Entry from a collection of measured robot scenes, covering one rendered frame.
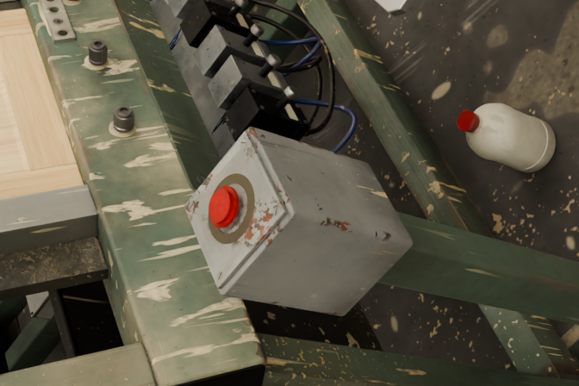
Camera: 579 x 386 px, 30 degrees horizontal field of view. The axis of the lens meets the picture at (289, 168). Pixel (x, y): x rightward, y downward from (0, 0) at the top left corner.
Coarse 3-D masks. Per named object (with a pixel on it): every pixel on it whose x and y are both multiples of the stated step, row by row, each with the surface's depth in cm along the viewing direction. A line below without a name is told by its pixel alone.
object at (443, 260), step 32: (416, 224) 118; (416, 256) 115; (448, 256) 118; (480, 256) 123; (512, 256) 128; (544, 256) 135; (416, 288) 119; (448, 288) 122; (480, 288) 125; (512, 288) 127; (544, 288) 130; (576, 288) 134; (576, 320) 140
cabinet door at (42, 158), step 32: (0, 32) 149; (32, 32) 150; (0, 64) 144; (32, 64) 145; (0, 96) 140; (32, 96) 140; (0, 128) 136; (32, 128) 136; (64, 128) 137; (0, 160) 132; (32, 160) 133; (64, 160) 133; (0, 192) 128; (32, 192) 129
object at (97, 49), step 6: (90, 42) 141; (96, 42) 141; (102, 42) 140; (90, 48) 140; (96, 48) 140; (102, 48) 140; (90, 54) 140; (96, 54) 140; (102, 54) 140; (90, 60) 141; (96, 60) 141; (102, 60) 141
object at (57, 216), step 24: (48, 192) 126; (72, 192) 127; (0, 216) 123; (24, 216) 123; (48, 216) 124; (72, 216) 124; (96, 216) 125; (0, 240) 122; (24, 240) 124; (48, 240) 125; (72, 240) 127
